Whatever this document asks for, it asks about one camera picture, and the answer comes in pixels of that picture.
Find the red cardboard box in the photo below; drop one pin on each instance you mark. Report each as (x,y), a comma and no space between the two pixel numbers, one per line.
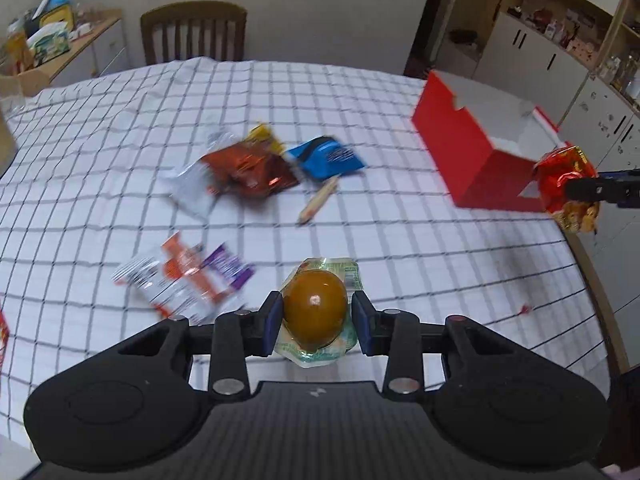
(484,142)

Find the white wall cabinets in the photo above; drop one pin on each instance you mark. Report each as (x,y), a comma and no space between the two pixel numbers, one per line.
(564,56)

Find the brown Oreo packet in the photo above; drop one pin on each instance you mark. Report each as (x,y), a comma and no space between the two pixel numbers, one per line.
(249,170)

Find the green tissue box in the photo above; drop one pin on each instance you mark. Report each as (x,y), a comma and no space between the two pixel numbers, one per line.
(49,42)

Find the red gold snack packet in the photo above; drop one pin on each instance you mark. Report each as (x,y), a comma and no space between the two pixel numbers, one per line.
(552,173)

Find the wooden chair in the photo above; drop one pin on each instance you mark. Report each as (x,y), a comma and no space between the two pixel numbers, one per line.
(183,30)

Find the brown egg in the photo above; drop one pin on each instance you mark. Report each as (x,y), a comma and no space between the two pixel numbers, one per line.
(317,327)

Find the blue snack packet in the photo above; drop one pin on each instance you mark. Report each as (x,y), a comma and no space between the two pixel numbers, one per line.
(324,157)

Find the white orange snack packet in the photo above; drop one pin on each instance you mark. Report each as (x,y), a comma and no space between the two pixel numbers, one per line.
(173,281)

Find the yellow M&M packet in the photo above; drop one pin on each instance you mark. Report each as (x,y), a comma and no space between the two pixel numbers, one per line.
(263,136)

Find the tan stick snack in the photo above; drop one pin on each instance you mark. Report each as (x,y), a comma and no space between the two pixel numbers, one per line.
(318,200)

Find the purple white snack packet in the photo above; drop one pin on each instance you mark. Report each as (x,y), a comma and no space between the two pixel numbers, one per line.
(234,273)

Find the white checked tablecloth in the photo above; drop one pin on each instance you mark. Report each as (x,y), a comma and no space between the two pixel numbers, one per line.
(83,195)

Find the white drawer sideboard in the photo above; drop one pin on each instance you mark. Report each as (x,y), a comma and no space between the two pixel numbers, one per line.
(103,52)

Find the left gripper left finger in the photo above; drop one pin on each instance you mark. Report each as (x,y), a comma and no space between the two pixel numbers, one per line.
(237,335)

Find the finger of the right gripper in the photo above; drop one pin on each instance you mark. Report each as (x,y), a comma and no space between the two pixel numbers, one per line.
(620,188)

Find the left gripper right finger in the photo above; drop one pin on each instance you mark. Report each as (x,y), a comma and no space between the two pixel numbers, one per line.
(395,334)

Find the yellow blue container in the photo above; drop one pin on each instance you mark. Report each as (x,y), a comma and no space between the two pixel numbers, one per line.
(57,11)

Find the orange drink bottle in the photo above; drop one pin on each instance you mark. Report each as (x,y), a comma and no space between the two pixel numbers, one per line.
(17,47)

